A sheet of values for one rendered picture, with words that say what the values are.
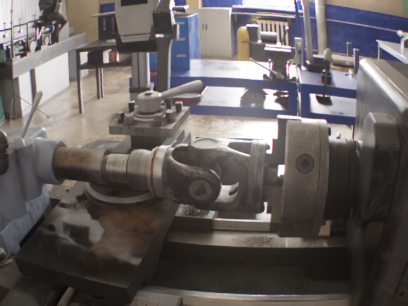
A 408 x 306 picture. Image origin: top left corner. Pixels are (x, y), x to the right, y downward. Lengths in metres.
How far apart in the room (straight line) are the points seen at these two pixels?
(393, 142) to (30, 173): 0.80
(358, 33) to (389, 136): 7.43
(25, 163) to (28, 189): 0.07
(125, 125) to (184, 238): 0.33
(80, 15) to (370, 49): 6.12
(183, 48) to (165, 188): 2.02
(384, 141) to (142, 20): 1.55
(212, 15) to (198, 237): 6.58
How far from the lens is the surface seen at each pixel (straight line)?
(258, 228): 1.18
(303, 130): 0.81
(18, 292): 0.97
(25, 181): 1.01
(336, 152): 0.84
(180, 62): 2.86
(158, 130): 1.04
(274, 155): 0.86
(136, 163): 0.90
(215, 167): 0.88
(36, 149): 1.02
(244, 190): 0.86
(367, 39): 8.09
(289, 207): 0.78
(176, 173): 0.85
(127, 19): 2.02
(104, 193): 1.15
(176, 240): 1.15
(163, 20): 1.65
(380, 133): 0.63
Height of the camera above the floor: 1.49
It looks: 24 degrees down
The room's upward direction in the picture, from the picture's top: 2 degrees counter-clockwise
